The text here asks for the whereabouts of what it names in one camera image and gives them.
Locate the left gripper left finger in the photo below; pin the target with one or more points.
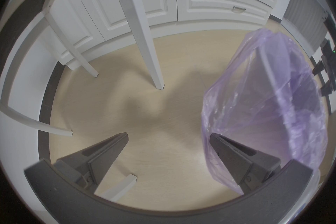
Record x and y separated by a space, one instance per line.
105 160

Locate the grey and white chair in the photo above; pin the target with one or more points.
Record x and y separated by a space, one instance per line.
141 34

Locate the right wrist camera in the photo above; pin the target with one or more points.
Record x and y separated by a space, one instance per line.
326 48

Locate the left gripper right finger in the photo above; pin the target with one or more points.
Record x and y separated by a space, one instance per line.
236 160

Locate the purple plastic bag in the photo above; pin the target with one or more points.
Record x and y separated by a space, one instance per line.
236 118

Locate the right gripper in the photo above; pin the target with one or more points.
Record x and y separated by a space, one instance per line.
331 70

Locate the white wardrobe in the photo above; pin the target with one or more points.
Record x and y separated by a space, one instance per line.
210 7

